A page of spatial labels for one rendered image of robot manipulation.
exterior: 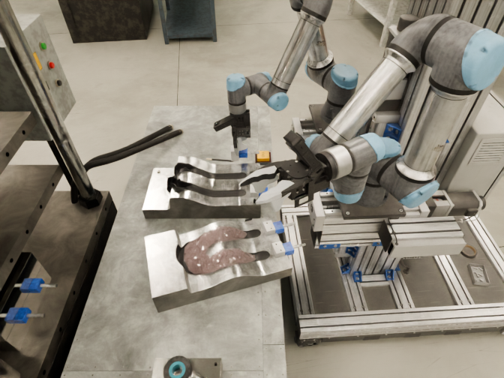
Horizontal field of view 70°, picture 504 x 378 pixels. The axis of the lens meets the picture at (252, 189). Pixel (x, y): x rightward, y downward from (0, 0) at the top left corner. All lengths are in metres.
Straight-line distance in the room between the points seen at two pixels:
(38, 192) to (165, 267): 0.56
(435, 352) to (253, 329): 1.29
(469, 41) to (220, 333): 1.07
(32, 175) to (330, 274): 1.54
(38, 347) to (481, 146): 1.69
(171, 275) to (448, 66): 1.01
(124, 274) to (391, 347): 1.48
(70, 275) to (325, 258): 1.35
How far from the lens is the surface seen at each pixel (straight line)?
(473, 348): 2.45
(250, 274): 1.30
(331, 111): 1.68
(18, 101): 1.65
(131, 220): 1.63
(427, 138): 1.07
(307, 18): 1.37
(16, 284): 1.42
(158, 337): 1.32
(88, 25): 5.36
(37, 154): 3.60
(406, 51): 1.01
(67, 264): 1.61
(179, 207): 1.52
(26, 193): 1.56
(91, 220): 1.71
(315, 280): 2.09
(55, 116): 1.49
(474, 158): 1.58
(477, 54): 0.94
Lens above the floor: 2.00
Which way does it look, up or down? 46 degrees down
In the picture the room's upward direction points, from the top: straight up
